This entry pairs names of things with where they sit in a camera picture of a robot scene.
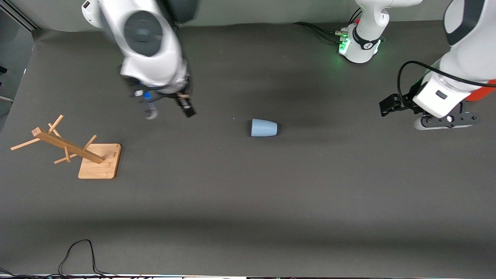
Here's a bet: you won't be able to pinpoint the light blue cup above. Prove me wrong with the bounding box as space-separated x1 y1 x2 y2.
251 119 278 138

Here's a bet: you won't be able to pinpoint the orange cylinder container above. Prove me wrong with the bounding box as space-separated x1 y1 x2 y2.
464 79 496 102

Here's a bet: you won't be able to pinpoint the dark grey table mat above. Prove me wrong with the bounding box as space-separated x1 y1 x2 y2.
0 15 496 278

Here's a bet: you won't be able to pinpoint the wooden mug tree stand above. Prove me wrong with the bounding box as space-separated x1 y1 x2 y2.
10 114 122 180

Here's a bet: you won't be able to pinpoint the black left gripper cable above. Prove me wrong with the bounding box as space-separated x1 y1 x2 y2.
397 60 496 110

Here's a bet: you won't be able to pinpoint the black left arm base cables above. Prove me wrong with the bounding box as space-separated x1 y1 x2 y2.
292 7 363 44

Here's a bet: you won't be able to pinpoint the dark metal frame rail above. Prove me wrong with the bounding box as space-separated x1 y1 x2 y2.
0 0 40 31

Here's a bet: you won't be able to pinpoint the thin black looped cable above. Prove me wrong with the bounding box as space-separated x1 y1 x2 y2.
58 239 117 277

